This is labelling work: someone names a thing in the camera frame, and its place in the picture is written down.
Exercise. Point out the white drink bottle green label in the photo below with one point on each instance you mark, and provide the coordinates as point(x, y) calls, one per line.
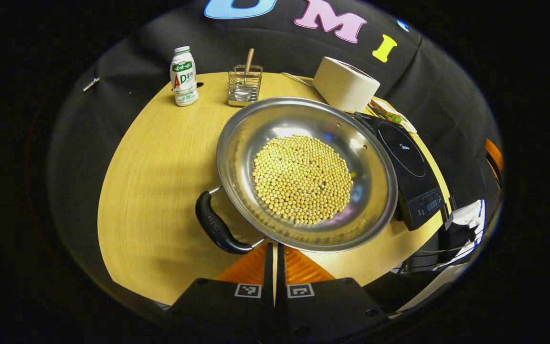
point(184, 81)

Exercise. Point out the silver metal clip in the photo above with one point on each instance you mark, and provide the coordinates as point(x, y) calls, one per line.
point(91, 84)

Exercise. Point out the pile of yellow soybeans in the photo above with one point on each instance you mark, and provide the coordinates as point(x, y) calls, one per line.
point(303, 181)

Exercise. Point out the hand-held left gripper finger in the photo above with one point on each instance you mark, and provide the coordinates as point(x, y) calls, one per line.
point(280, 277)
point(269, 272)

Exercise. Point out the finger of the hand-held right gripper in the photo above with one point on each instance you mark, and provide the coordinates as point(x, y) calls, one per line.
point(493, 153)

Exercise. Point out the white toaster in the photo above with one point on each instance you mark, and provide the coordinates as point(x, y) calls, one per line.
point(342, 86)

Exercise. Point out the black induction cooktop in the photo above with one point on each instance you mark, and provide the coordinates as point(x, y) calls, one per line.
point(408, 162)

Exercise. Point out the black backdrop cloth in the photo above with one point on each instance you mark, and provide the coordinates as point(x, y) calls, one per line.
point(112, 71)

